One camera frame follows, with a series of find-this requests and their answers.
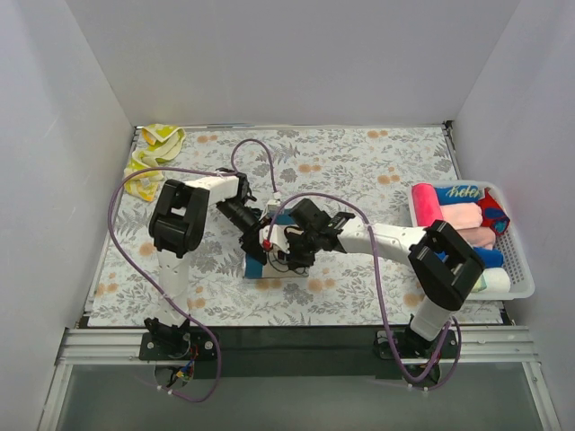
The white plastic basket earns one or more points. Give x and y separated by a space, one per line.
515 262

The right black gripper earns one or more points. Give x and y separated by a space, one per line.
296 247

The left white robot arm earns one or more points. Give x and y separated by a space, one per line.
177 226

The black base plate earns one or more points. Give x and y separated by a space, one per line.
381 364

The red blue printed towel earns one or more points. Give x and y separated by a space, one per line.
466 206

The blue beige Doraemon towel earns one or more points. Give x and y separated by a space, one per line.
261 264

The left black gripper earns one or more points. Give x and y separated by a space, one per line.
253 240

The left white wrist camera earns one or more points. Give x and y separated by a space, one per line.
272 207

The blue rolled towel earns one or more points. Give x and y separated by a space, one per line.
490 258

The aluminium frame rail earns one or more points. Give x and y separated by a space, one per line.
489 344

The floral table mat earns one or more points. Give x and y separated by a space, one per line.
371 168

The pink rolled towel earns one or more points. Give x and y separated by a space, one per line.
425 204

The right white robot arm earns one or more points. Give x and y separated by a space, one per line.
446 266

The yellow lemon print towel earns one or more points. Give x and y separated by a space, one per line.
163 144

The white rolled towel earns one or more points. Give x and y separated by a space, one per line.
493 281

